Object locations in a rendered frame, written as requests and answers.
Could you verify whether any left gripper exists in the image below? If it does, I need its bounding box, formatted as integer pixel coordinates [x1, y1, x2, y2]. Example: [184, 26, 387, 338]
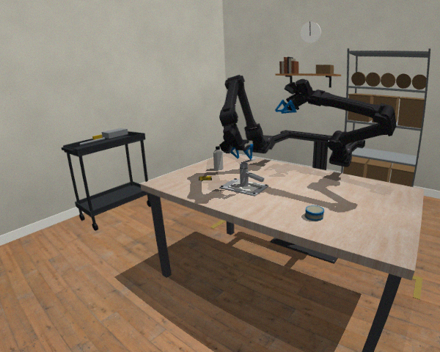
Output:
[275, 98, 304, 114]

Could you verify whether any grey bottle with black cap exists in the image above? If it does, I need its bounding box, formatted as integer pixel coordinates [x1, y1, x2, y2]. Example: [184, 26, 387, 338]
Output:
[213, 146, 223, 171]

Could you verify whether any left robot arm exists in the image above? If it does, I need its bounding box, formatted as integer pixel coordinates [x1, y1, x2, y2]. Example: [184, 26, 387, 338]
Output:
[285, 79, 397, 164]

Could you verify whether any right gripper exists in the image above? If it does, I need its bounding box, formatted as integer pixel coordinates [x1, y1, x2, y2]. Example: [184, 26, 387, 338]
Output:
[231, 132, 254, 159]

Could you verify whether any round blue-rimmed tin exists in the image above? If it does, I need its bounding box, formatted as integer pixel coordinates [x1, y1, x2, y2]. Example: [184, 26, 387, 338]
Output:
[305, 205, 324, 221]

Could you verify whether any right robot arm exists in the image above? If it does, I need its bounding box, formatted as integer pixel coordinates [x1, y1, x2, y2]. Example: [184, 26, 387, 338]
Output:
[219, 75, 270, 153]

